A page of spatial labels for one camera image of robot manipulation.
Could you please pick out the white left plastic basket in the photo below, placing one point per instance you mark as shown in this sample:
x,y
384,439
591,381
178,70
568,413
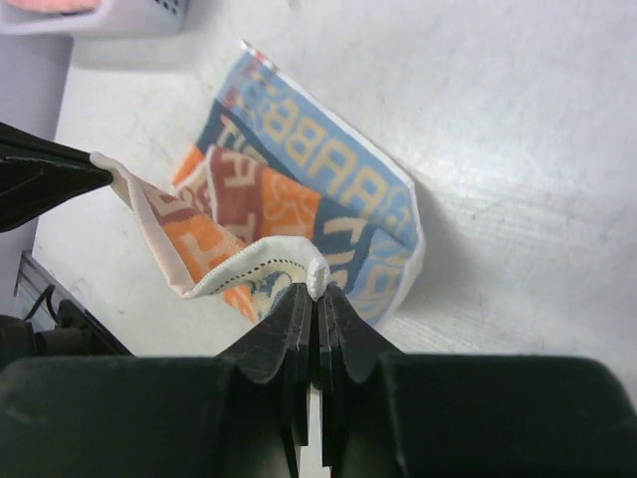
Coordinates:
x,y
112,19

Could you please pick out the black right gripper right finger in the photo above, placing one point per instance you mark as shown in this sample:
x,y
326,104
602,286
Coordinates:
x,y
347,351

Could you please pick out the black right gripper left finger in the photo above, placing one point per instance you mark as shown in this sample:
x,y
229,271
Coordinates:
x,y
262,395

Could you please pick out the pink towel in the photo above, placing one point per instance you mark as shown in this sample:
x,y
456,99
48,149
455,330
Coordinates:
x,y
55,6

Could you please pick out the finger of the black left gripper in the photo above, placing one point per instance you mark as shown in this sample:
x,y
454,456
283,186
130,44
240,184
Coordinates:
x,y
37,175

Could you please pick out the orange patterned towel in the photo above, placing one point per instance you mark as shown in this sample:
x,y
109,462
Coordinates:
x,y
279,190

